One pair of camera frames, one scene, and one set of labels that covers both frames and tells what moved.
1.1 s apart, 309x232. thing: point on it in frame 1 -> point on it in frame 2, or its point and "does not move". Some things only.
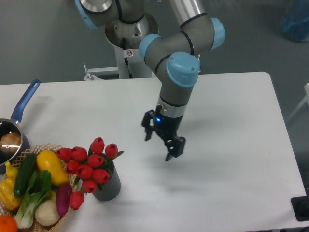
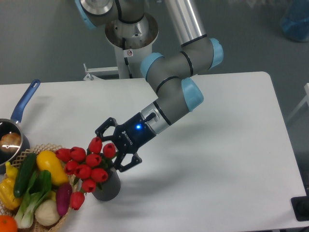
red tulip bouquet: [89, 168] does not move
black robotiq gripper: [167, 122] -> [129, 137]
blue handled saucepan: [14, 141] does not move
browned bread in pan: [10, 142] does not move
